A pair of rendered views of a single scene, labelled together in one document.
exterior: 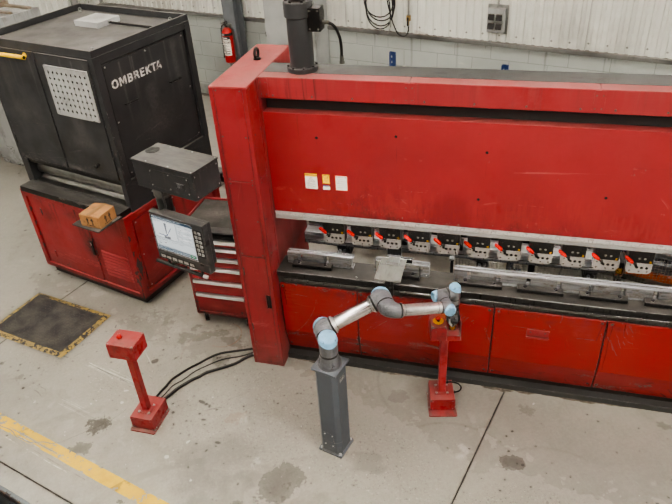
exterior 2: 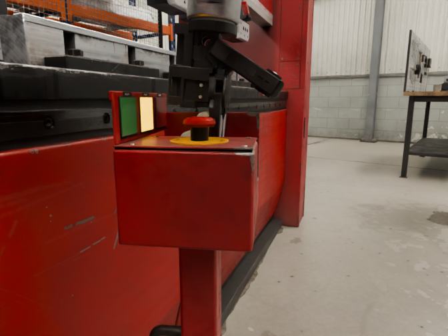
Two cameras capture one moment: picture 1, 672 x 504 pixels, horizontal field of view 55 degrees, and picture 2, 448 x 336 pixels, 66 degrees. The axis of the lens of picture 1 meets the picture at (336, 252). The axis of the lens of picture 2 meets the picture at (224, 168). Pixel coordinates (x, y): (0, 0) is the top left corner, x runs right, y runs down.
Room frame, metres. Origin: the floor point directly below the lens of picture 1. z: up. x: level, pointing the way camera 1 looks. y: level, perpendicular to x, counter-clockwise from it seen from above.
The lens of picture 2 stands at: (3.25, -0.23, 0.83)
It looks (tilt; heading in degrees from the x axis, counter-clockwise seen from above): 11 degrees down; 274
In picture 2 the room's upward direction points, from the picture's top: straight up
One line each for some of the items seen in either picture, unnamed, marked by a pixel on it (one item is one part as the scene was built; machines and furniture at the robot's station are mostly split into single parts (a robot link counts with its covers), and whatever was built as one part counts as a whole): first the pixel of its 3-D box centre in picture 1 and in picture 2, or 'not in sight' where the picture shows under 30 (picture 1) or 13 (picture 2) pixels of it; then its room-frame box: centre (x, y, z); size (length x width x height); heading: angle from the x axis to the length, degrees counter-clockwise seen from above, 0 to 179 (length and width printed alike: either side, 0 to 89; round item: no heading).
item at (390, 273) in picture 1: (390, 269); not in sight; (3.63, -0.37, 1.00); 0.26 x 0.18 x 0.01; 163
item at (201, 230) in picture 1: (185, 238); not in sight; (3.54, 0.96, 1.42); 0.45 x 0.12 x 0.36; 57
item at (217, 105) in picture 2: not in sight; (215, 113); (3.30, -0.73, 0.81); 0.05 x 0.02 x 0.09; 86
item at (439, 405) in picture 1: (441, 398); not in sight; (3.29, -0.70, 0.06); 0.25 x 0.20 x 0.12; 176
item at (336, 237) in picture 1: (335, 230); not in sight; (3.90, -0.01, 1.18); 0.15 x 0.09 x 0.17; 73
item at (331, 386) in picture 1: (333, 406); not in sight; (2.98, 0.09, 0.39); 0.18 x 0.18 x 0.77; 58
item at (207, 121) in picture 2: not in sight; (199, 131); (3.31, -0.65, 0.79); 0.04 x 0.04 x 0.04
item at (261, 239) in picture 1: (271, 214); not in sight; (4.23, 0.47, 1.15); 0.85 x 0.25 x 2.30; 163
